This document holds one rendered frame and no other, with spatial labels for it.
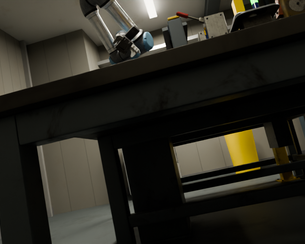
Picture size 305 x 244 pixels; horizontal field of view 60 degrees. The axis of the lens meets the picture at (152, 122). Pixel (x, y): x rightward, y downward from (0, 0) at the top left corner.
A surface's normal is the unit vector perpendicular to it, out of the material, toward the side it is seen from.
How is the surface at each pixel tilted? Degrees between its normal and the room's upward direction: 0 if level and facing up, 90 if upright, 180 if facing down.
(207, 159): 90
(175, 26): 90
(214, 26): 90
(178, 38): 90
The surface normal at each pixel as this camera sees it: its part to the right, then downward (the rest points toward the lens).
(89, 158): -0.15, -0.11
